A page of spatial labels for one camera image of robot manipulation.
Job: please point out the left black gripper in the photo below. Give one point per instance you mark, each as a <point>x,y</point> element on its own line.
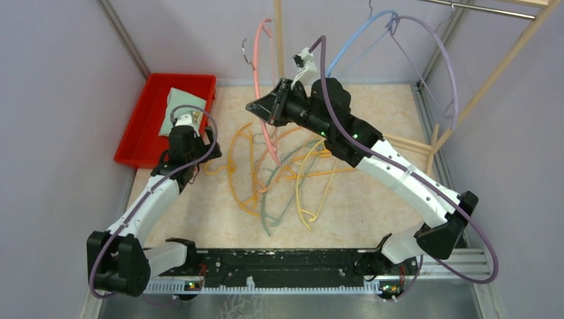
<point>209,137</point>

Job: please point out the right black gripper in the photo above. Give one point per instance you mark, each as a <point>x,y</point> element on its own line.
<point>271,107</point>

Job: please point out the pink hanger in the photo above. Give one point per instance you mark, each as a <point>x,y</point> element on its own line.
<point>264,27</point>

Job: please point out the light yellow hanger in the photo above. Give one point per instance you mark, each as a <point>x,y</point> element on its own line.
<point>308,217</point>

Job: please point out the blue hanger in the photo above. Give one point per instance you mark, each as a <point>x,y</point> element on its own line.
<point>391,16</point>

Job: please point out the purple hanger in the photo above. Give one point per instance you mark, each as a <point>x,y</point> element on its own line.
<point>454,105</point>

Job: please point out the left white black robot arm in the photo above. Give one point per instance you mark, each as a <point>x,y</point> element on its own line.
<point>141,220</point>

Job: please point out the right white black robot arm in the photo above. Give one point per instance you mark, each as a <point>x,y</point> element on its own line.
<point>438,206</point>

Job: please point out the red plastic bin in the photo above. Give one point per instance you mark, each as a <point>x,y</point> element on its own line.
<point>141,145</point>

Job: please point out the yellow-orange plastic hook hanger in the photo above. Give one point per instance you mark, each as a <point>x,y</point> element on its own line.
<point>230,167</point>

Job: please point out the light green cartoon cloth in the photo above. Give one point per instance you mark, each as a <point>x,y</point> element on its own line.
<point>175,98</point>

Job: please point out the orange plastic hanger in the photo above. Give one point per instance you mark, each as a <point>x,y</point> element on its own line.
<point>324,154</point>

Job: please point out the green hanger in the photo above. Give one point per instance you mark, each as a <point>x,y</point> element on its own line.
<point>279,217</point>

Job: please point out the metal rack rod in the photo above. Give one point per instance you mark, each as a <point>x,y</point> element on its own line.
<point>504,13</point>

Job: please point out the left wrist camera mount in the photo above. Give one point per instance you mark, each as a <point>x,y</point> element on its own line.
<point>190,118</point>

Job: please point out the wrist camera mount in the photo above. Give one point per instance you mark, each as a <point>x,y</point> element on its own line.
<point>307,69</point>
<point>190,118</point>

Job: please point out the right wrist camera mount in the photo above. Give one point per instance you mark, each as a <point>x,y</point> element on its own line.
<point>307,69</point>

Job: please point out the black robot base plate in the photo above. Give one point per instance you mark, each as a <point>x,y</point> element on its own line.
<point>290,268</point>

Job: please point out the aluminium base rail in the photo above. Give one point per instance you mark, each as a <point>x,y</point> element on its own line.
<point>464,263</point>

